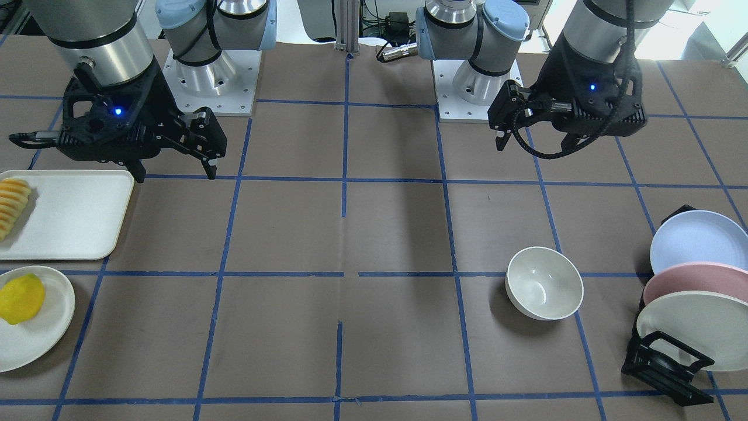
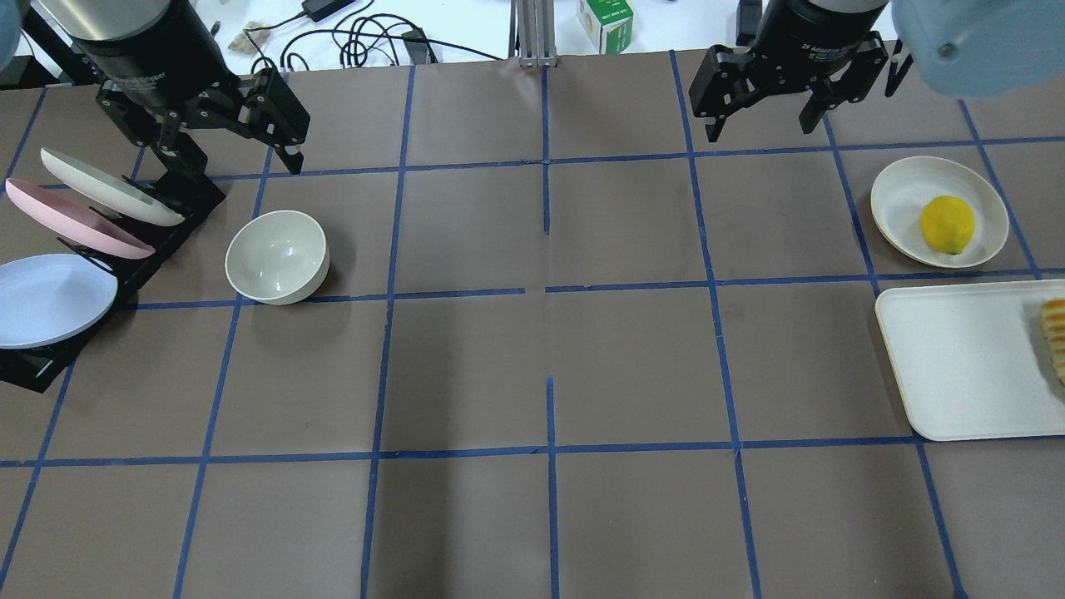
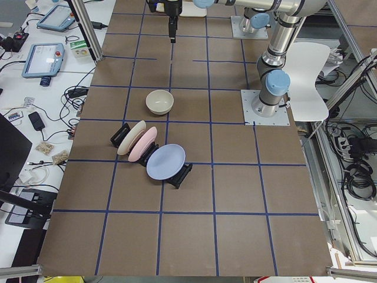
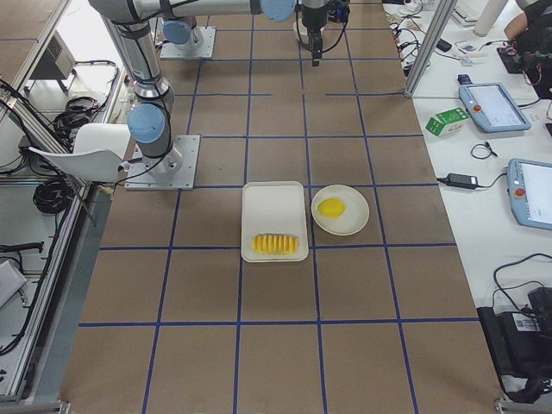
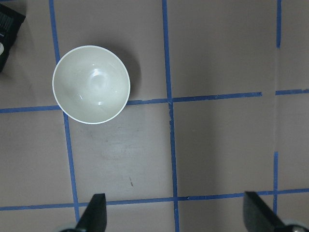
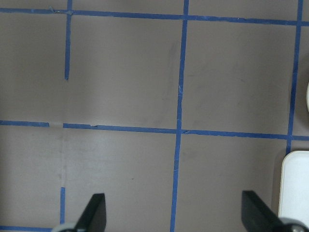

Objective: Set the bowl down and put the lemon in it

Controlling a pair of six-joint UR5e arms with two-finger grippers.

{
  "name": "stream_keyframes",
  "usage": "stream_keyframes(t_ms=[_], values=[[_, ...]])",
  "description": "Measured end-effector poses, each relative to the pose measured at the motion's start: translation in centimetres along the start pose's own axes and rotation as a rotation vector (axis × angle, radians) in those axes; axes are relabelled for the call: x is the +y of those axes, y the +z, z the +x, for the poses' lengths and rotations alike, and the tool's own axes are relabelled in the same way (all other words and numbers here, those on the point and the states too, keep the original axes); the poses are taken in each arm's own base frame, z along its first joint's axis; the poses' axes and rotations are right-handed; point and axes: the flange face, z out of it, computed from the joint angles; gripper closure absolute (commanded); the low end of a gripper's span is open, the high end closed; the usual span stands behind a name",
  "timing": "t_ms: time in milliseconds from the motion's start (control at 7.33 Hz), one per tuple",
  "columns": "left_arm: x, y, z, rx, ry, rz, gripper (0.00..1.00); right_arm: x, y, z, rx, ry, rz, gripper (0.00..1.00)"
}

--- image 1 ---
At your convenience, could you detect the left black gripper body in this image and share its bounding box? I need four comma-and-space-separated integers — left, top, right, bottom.
488, 41, 647, 153

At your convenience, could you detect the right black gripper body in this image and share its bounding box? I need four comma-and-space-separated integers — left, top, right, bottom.
9, 60, 227, 169

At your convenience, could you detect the white bowl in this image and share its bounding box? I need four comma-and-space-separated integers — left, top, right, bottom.
505, 246, 584, 322

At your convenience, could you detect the yellow lemon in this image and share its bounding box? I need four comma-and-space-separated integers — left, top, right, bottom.
1, 274, 46, 326

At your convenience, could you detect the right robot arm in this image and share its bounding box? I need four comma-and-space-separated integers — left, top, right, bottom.
9, 1, 278, 183

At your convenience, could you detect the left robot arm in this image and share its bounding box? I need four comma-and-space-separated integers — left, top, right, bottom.
415, 1, 647, 160

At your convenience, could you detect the white rectangular tray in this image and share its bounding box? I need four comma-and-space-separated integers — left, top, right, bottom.
1, 170, 134, 261

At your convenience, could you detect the silver connector plug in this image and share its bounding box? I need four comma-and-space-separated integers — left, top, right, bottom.
376, 42, 418, 63

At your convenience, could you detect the light blue plate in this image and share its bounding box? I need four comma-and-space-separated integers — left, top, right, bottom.
649, 210, 747, 274

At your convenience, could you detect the pink plate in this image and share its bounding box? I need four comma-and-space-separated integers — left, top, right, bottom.
643, 262, 747, 304

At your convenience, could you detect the white round plate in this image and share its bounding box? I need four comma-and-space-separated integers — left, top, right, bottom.
1, 265, 75, 372

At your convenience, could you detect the cream plate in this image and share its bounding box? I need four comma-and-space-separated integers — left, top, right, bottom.
636, 291, 747, 371

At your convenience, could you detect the black dish rack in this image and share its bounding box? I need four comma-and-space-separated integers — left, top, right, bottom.
621, 205, 715, 406

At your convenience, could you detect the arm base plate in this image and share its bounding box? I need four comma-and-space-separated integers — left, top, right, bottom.
162, 50, 262, 117
432, 60, 523, 123

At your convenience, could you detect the aluminium frame post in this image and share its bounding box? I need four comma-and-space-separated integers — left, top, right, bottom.
333, 0, 361, 56

